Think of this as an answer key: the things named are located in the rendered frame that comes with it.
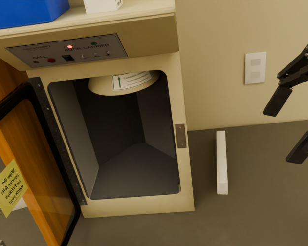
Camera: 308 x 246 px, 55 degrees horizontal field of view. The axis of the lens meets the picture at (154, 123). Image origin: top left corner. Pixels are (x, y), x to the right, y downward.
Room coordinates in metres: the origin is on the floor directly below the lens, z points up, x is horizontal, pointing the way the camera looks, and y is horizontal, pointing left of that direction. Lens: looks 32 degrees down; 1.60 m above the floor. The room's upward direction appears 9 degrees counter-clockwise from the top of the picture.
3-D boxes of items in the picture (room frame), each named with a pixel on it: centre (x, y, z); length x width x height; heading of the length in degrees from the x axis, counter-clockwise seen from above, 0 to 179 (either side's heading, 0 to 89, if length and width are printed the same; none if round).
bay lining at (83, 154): (0.70, 0.07, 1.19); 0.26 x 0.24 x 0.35; 83
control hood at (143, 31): (0.52, 0.09, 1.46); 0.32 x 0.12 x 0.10; 83
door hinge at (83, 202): (0.59, 0.23, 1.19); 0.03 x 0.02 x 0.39; 83
